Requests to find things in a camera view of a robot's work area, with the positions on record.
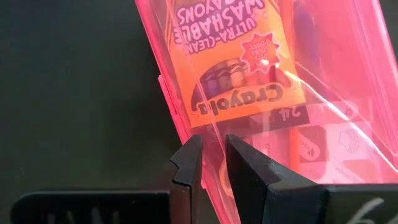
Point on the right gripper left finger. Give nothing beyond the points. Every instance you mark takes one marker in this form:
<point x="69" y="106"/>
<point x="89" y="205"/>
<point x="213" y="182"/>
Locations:
<point x="186" y="180"/>

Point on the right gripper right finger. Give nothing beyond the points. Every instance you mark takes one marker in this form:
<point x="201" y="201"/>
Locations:
<point x="264" y="199"/>

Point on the green yellow crayon box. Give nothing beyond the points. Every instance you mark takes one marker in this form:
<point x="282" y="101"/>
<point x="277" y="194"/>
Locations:
<point x="217" y="46"/>

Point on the pink transparent pencil case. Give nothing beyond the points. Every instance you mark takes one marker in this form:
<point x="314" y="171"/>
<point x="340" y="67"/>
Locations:
<point x="342" y="31"/>

